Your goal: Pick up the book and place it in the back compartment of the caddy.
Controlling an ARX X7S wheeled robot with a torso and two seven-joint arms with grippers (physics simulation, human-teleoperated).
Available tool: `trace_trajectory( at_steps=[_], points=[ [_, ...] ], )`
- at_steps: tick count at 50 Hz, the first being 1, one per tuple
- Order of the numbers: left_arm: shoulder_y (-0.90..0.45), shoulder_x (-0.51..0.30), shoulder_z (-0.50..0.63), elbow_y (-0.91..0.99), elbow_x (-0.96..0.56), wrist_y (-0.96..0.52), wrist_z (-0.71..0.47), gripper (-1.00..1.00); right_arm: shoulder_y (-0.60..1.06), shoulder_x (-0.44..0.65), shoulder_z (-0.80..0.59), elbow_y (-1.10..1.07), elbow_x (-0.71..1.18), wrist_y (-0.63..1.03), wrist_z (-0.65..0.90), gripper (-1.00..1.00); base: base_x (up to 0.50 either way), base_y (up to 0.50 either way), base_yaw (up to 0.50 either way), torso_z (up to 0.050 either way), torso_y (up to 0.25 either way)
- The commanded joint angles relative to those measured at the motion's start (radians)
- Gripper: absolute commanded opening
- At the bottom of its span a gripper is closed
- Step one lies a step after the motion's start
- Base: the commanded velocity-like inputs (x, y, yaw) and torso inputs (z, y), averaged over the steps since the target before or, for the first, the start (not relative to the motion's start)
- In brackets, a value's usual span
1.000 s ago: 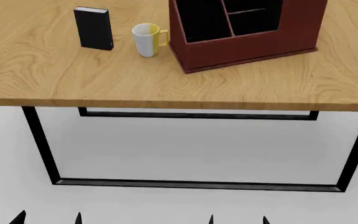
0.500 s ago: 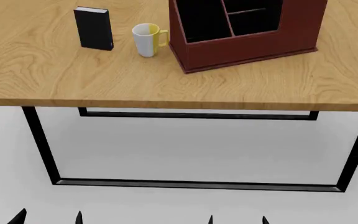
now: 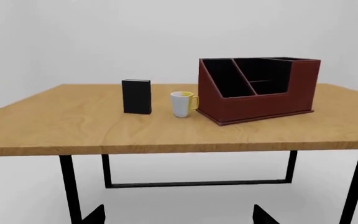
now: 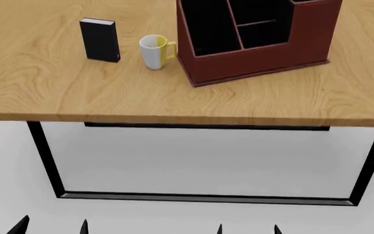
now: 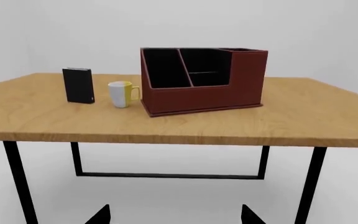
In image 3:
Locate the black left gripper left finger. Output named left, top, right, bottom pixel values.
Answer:
left=81, top=203, right=106, bottom=224

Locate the black hardcover book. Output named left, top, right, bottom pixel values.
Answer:
left=121, top=79, right=152, bottom=116

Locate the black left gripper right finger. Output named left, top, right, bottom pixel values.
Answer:
left=253, top=203, right=278, bottom=224

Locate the dark red compartment caddy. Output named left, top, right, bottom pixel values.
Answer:
left=195, top=56, right=322, bottom=127

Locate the white mug with yellow handle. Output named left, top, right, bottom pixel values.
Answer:
left=170, top=91, right=200, bottom=118

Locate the wooden table with black legs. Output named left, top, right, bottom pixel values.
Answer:
left=0, top=82, right=358, bottom=224

